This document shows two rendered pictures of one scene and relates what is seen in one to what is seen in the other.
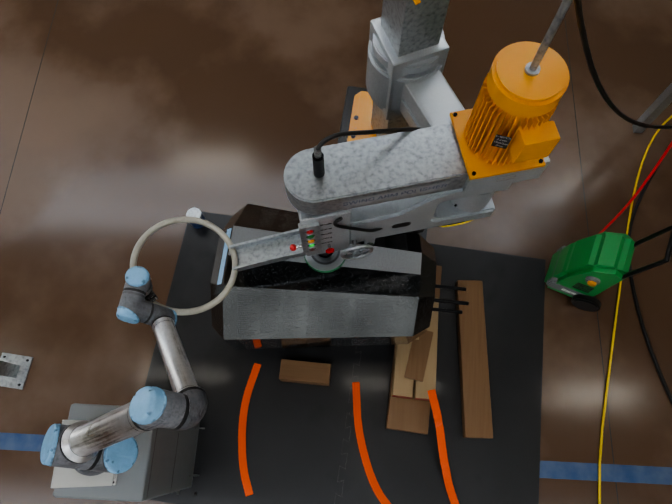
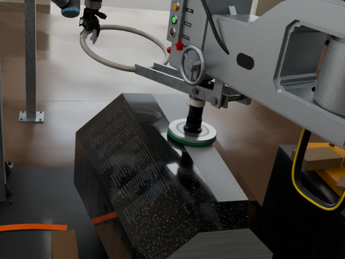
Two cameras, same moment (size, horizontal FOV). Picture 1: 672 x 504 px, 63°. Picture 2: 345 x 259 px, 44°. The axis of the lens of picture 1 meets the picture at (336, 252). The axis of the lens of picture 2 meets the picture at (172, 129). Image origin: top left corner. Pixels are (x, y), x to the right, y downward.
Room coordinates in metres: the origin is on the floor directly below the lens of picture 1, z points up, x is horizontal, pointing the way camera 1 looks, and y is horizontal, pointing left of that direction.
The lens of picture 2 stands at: (0.07, -1.42, 1.63)
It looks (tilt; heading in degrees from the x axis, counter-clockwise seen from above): 26 degrees down; 63
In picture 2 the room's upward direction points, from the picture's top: 8 degrees clockwise
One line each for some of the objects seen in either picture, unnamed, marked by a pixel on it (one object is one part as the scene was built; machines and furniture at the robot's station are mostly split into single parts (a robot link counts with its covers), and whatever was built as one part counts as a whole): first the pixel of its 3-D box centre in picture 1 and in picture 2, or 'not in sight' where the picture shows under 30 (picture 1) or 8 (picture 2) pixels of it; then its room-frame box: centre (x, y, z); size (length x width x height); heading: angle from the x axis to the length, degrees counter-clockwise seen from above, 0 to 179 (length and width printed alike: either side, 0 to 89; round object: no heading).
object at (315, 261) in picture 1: (325, 250); (192, 130); (0.92, 0.05, 0.83); 0.21 x 0.21 x 0.01
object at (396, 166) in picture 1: (411, 166); not in sight; (0.98, -0.29, 1.60); 0.96 x 0.25 x 0.17; 100
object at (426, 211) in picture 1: (412, 201); (279, 58); (0.98, -0.33, 1.28); 0.74 x 0.23 x 0.49; 100
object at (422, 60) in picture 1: (404, 64); not in sight; (1.63, -0.33, 1.36); 0.35 x 0.35 x 0.41
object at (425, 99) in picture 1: (424, 99); not in sight; (1.45, -0.41, 1.34); 0.74 x 0.34 x 0.25; 24
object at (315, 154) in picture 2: not in sight; (316, 158); (1.39, -0.24, 0.81); 0.20 x 0.10 x 0.05; 178
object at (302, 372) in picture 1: (305, 372); (65, 258); (0.41, 0.20, 0.07); 0.30 x 0.12 x 0.12; 83
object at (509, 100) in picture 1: (513, 112); not in sight; (1.02, -0.60, 1.88); 0.31 x 0.28 x 0.40; 10
